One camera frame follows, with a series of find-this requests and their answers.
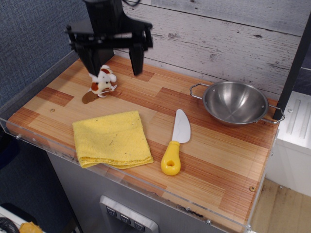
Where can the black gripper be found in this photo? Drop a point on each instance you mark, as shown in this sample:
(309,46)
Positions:
(107,26)

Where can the white brown stuffed animal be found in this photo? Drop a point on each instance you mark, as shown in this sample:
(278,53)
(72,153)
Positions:
(101,85)

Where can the yellow cloth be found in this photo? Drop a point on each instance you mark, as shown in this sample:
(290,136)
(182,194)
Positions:
(117,140)

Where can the stainless steel wok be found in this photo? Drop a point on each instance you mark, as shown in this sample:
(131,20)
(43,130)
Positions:
(234,103)

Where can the grey toy fridge cabinet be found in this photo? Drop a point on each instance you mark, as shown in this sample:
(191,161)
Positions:
(84,188)

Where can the silver dispenser button panel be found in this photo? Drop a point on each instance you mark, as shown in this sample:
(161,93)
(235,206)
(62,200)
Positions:
(121,219)

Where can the yellow object bottom left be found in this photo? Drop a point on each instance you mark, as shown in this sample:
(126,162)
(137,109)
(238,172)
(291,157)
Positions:
(29,227)

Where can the black left frame post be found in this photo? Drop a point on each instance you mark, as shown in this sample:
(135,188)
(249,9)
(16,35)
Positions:
(102,56)

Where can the yellow handled toy knife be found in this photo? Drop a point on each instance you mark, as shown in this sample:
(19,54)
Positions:
(170,163)

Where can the clear acrylic guard rail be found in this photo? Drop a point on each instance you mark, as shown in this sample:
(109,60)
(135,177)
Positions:
(222,167)

